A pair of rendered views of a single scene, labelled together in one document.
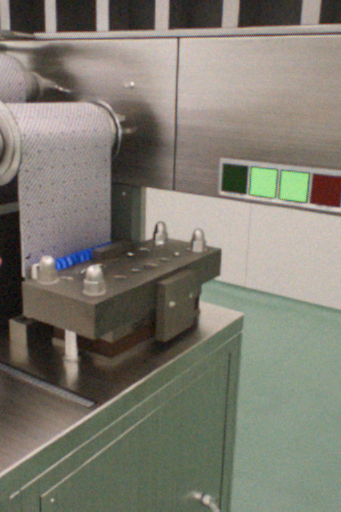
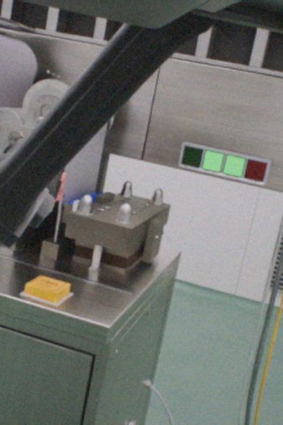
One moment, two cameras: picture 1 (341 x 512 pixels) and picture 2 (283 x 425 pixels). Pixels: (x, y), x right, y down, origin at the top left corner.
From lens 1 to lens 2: 0.64 m
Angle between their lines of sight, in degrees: 20
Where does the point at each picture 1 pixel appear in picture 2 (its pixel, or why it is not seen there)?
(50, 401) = (104, 290)
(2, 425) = (88, 300)
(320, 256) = not seen: hidden behind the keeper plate
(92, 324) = (127, 242)
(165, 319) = (152, 246)
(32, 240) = (67, 184)
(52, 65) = (48, 55)
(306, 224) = not seen: hidden behind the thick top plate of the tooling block
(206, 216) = not seen: hidden behind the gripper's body
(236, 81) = (201, 92)
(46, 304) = (88, 228)
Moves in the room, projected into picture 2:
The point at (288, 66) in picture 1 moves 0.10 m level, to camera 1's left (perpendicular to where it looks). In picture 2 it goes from (239, 90) to (206, 82)
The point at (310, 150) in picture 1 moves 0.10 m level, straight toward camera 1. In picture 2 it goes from (247, 144) to (256, 148)
